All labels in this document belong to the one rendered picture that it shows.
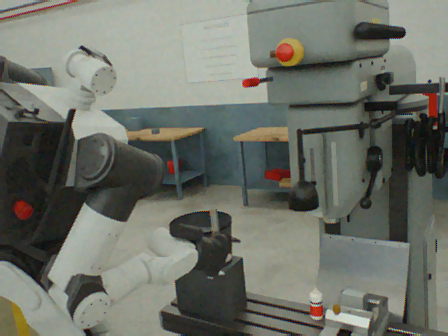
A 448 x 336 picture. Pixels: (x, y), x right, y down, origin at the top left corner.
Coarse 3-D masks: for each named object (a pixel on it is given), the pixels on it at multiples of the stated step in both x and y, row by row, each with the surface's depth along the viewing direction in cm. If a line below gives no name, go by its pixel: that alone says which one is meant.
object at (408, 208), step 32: (416, 96) 167; (384, 192) 154; (416, 192) 151; (320, 224) 172; (352, 224) 163; (384, 224) 157; (416, 224) 154; (416, 256) 156; (416, 288) 159; (416, 320) 161
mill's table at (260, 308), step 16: (176, 304) 160; (256, 304) 154; (272, 304) 154; (288, 304) 152; (304, 304) 151; (160, 320) 159; (176, 320) 155; (192, 320) 150; (208, 320) 148; (240, 320) 147; (256, 320) 145; (272, 320) 144; (288, 320) 144; (304, 320) 142; (320, 320) 141
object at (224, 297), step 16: (192, 272) 148; (224, 272) 141; (240, 272) 149; (176, 288) 154; (192, 288) 150; (208, 288) 146; (224, 288) 142; (240, 288) 149; (192, 304) 152; (208, 304) 148; (224, 304) 144; (240, 304) 150; (224, 320) 146
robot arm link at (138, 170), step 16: (128, 160) 79; (144, 160) 83; (112, 176) 78; (128, 176) 80; (144, 176) 83; (96, 192) 82; (112, 192) 81; (128, 192) 82; (144, 192) 86; (96, 208) 81; (112, 208) 81; (128, 208) 83
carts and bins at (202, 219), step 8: (184, 216) 347; (192, 216) 350; (200, 216) 351; (208, 216) 350; (224, 216) 342; (184, 224) 347; (192, 224) 350; (200, 224) 352; (208, 224) 352; (224, 224) 344; (208, 232) 306; (224, 232) 315
